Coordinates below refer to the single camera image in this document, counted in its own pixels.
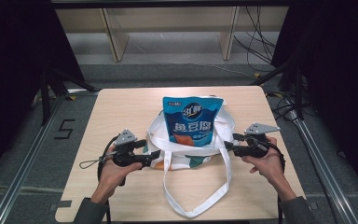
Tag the metal floor rail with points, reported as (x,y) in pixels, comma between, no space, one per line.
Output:
(24,161)
(323,168)

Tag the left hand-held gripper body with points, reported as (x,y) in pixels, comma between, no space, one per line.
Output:
(127,157)

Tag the person's left hand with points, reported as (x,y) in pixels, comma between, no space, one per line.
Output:
(113,179)

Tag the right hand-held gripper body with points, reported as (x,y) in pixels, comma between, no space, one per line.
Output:
(254,149)

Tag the black metal stand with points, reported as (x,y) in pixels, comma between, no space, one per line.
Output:
(297,93)
(45,96)

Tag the dark curtain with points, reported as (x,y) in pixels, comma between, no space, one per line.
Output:
(338,77)
(12,62)

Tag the person's right hand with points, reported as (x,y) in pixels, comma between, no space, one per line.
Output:
(270,169)

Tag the blue snack packet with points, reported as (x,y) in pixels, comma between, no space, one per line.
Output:
(190,124)

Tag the white tote bag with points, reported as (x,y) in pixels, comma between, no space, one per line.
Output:
(180,154)

